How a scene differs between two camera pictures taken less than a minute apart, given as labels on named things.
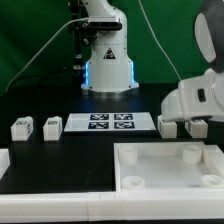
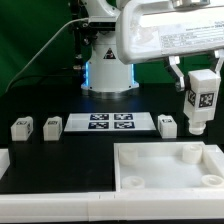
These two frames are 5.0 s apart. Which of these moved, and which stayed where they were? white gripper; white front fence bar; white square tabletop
Moved: white gripper
Stayed: white square tabletop; white front fence bar
